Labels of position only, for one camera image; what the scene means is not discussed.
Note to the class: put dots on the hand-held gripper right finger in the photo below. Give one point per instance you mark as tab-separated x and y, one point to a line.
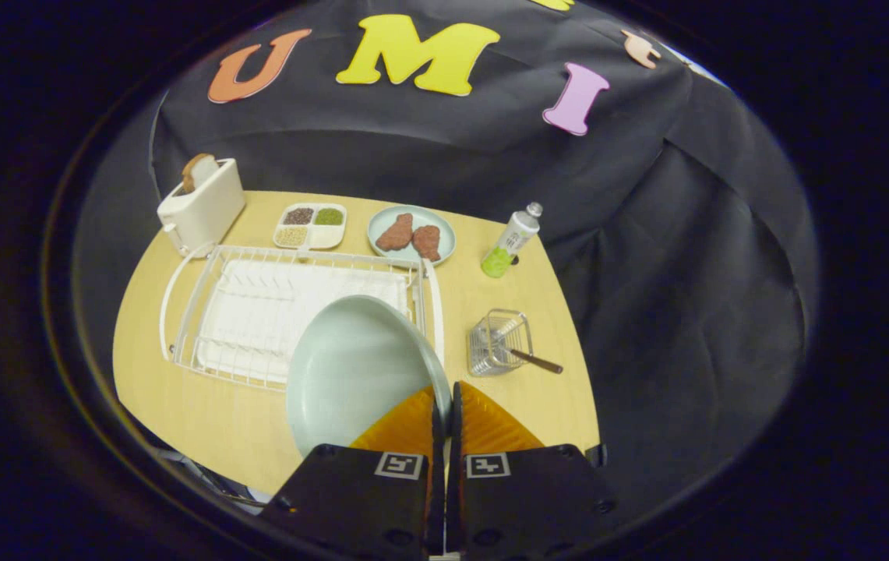
530	499

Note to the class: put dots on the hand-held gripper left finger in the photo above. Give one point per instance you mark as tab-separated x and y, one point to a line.
358	499

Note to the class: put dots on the pale green plate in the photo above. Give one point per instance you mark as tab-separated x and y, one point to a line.
351	366

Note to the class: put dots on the small pale blue plate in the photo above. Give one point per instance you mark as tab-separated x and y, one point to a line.
444	243

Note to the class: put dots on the white divided grain dish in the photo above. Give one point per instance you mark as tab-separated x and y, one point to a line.
310	226

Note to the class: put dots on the black backdrop cloth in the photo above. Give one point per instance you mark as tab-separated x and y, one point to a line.
647	273

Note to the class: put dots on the green and white bottle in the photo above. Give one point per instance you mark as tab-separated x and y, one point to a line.
510	241

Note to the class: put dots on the brown meat piece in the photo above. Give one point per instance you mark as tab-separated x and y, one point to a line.
396	234
427	243

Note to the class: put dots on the white toaster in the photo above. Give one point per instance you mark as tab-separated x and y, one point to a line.
206	210

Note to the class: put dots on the brown bread slice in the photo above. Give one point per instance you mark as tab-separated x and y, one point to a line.
196	171

